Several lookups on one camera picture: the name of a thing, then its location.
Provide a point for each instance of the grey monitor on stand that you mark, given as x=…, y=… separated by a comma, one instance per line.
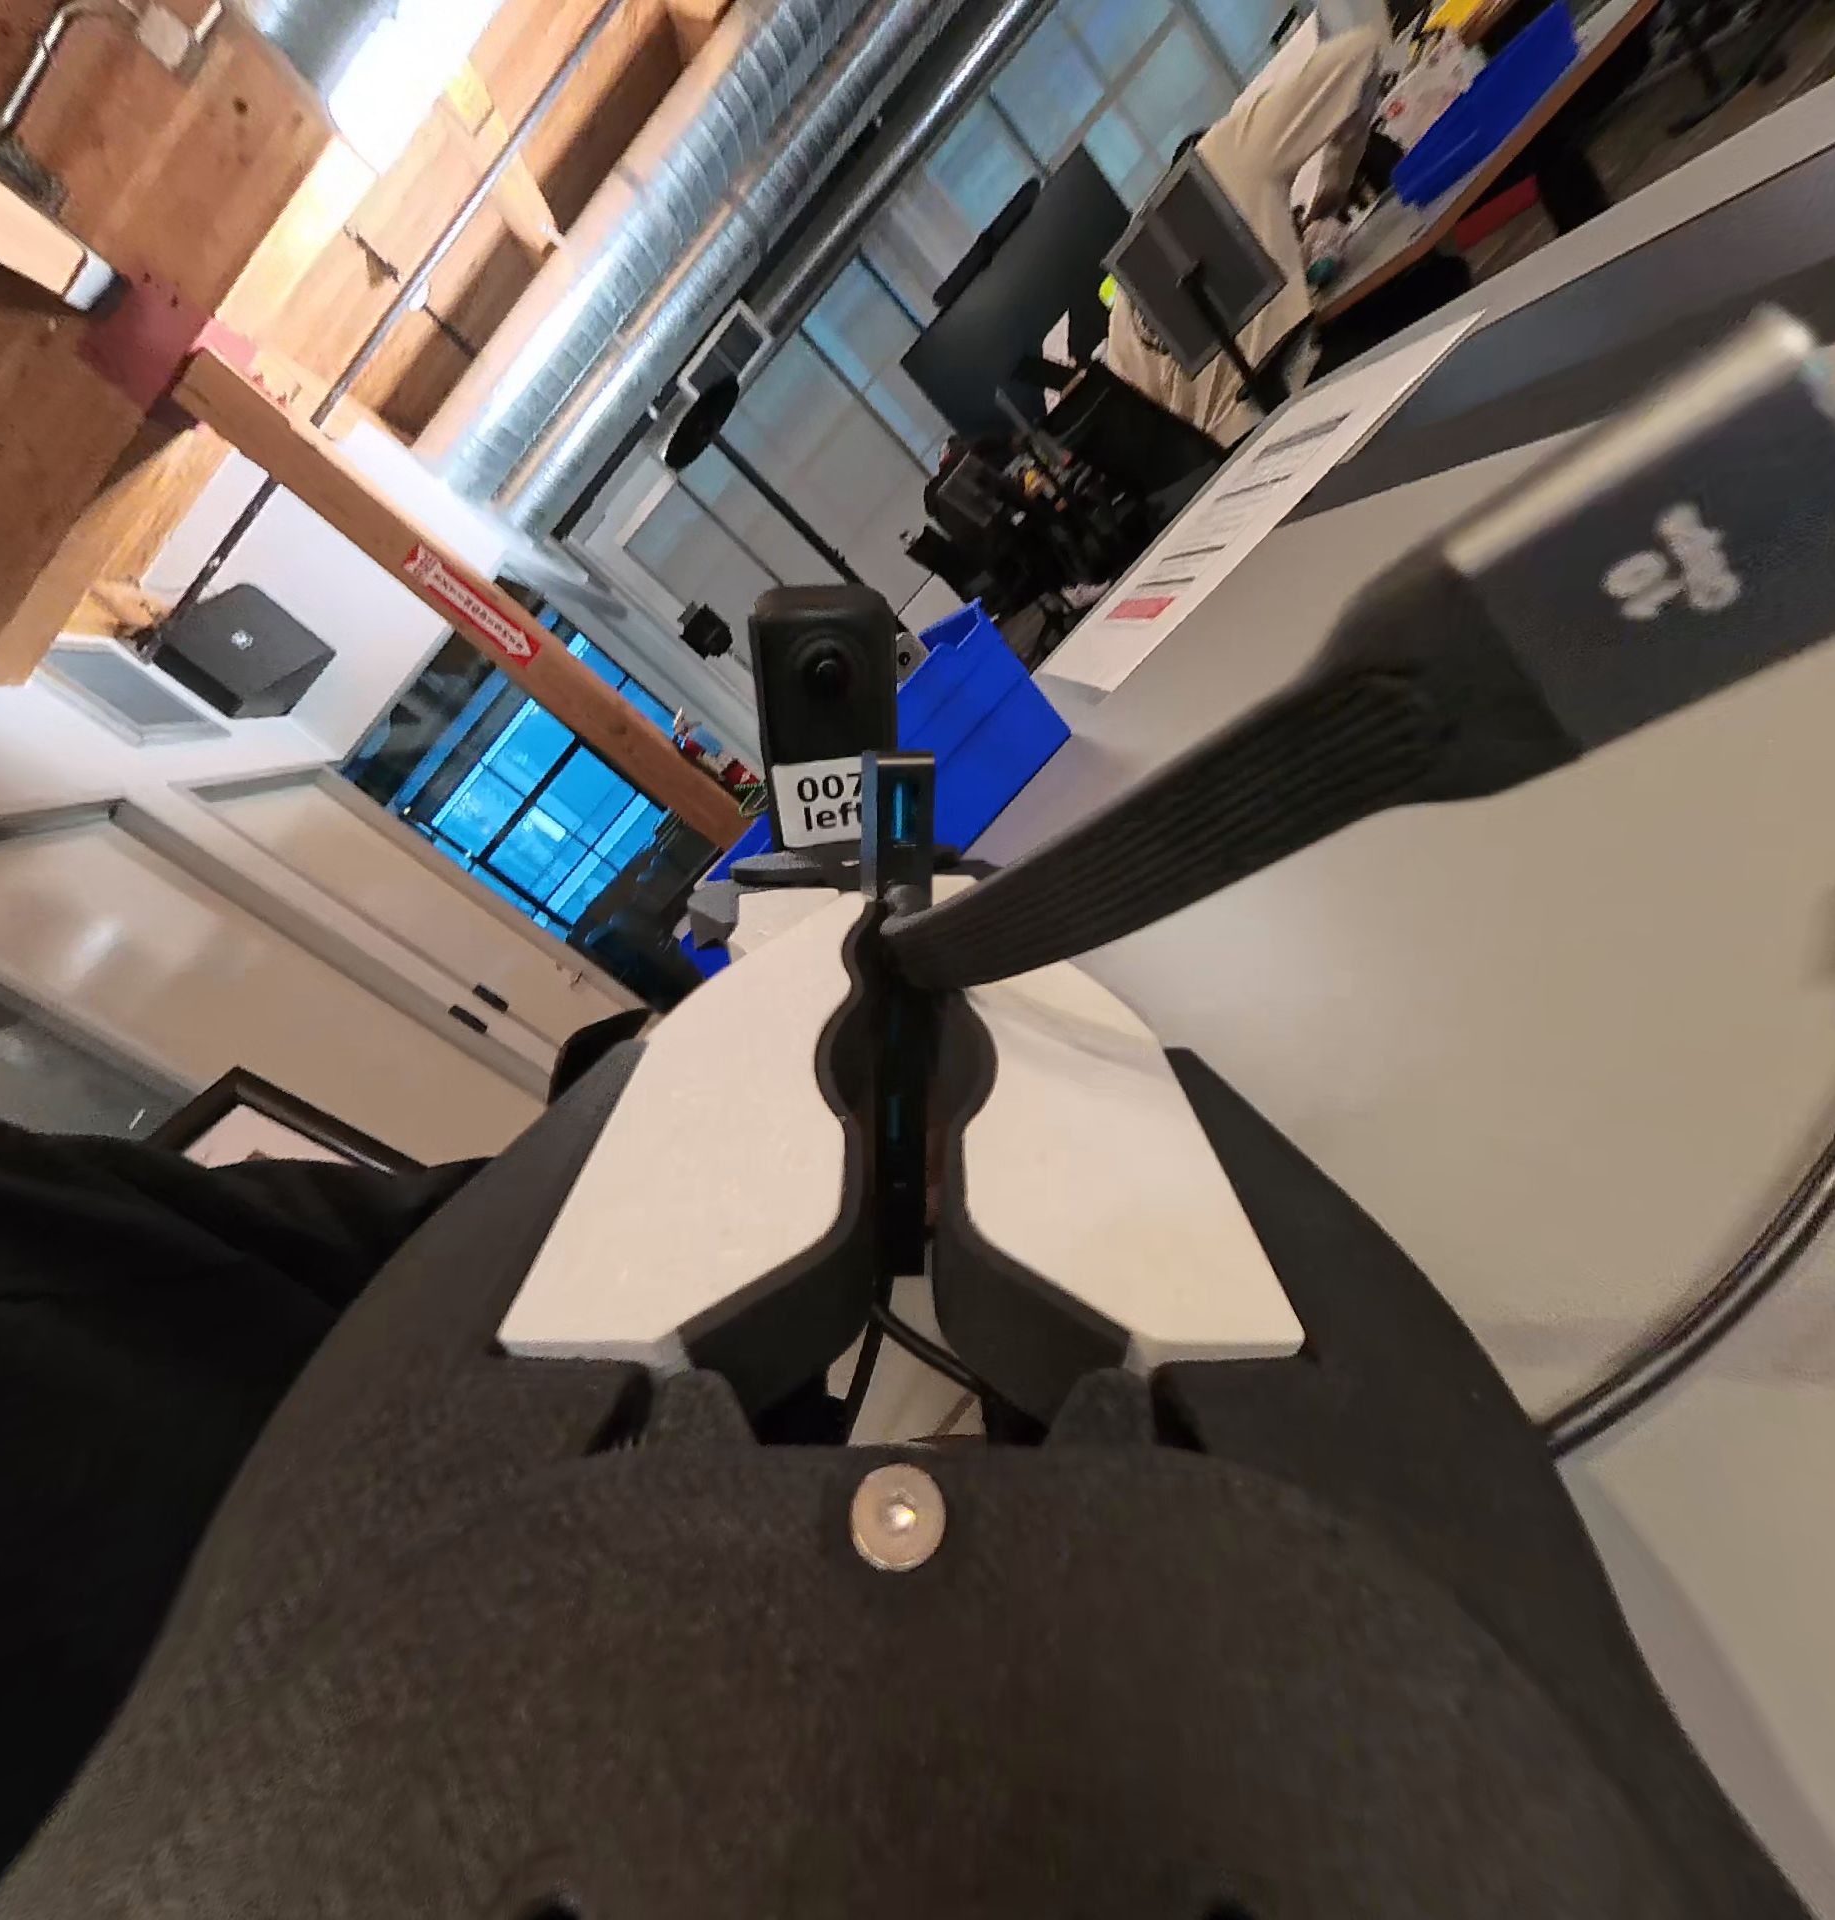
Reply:
x=1189, y=270

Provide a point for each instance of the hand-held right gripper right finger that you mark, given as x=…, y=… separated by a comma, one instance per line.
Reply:
x=1128, y=1201

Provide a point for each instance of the blue bin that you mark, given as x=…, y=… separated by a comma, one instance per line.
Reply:
x=1485, y=105
x=991, y=721

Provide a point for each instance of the slim black USB hub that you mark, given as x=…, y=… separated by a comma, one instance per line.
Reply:
x=899, y=808

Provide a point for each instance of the black stand pole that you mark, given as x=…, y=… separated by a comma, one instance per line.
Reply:
x=704, y=421

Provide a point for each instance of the paper sheet red label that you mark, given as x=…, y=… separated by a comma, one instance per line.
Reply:
x=1274, y=482

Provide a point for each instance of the wooden table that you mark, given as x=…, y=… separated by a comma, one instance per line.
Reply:
x=1397, y=253

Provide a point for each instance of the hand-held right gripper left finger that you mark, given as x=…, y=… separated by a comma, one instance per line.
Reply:
x=679, y=1201

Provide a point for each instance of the framed picture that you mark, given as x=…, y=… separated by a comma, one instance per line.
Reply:
x=261, y=1125

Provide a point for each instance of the black box device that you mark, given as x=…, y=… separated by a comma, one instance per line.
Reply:
x=243, y=651

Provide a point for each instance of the wooden column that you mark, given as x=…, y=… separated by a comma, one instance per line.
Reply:
x=407, y=554

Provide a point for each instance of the white cabinet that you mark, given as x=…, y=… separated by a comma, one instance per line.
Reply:
x=261, y=931

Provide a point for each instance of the silver ventilation duct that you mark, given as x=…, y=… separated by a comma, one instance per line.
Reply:
x=631, y=302

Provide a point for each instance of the black monitor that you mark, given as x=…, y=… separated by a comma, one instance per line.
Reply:
x=1011, y=287

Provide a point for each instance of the black camera on pole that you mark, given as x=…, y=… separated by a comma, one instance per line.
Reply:
x=704, y=630

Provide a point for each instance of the person's torso black jacket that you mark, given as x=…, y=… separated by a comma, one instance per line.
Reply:
x=105, y=1426

